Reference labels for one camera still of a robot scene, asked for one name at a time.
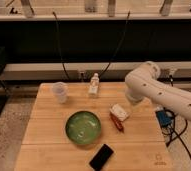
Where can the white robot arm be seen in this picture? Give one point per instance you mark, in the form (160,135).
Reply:
(142,82)

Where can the small white bottle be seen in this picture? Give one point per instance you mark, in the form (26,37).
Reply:
(94,85)

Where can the white rectangular box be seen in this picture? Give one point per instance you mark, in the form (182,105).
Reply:
(119,112)

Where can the clear plastic cup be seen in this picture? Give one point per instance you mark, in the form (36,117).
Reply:
(59,89)

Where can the green round bowl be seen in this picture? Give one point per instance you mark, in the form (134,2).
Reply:
(83,128)

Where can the red small tool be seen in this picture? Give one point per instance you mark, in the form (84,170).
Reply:
(117,123)

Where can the black smartphone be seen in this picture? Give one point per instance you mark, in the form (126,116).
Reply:
(101,157)

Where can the blue connector box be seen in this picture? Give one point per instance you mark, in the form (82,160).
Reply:
(164,117)

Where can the wall power outlet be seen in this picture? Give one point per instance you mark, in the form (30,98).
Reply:
(81,74)

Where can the right wall outlet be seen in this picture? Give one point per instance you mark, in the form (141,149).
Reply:
(172,71)

